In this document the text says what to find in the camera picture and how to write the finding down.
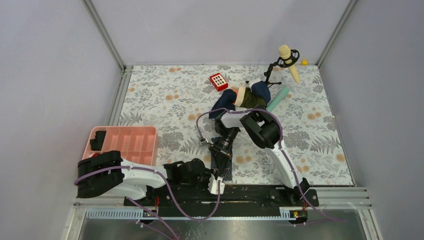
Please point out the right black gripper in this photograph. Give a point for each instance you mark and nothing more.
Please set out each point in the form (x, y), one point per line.
(223, 154)

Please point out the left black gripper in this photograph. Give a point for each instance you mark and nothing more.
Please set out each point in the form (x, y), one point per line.
(208, 174)

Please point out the navy striped underwear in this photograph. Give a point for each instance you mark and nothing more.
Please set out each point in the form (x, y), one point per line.
(227, 174)

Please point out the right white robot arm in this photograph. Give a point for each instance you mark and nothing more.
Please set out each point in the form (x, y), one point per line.
(265, 131)

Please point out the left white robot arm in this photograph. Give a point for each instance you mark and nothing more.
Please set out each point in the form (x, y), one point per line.
(110, 174)

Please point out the solid navy blue garment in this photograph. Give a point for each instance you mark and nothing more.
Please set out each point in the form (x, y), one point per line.
(228, 97)

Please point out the olive and beige garment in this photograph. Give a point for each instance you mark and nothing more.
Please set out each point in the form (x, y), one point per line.
(247, 97)

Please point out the pink compartment tray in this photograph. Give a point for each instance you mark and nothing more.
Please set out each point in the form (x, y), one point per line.
(136, 144)

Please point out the floral table mat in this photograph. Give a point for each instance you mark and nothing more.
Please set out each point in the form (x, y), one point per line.
(175, 99)

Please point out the red grid box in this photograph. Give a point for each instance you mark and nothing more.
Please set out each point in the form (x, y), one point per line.
(219, 82)

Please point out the mint green tube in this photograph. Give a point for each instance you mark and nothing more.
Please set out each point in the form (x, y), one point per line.
(282, 94)

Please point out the black item in tray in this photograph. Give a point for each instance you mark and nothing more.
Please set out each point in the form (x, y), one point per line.
(97, 142)

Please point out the beige microphone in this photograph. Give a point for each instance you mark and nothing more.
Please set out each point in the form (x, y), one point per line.
(289, 58)

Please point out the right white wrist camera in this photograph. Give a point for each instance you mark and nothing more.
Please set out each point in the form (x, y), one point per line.
(204, 141)

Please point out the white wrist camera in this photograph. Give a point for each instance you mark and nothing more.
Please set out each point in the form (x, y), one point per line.
(204, 141)
(216, 185)

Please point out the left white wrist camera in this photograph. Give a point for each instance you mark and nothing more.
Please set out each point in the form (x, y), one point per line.
(216, 185)

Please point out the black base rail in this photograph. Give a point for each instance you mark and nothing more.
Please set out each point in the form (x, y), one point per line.
(238, 200)

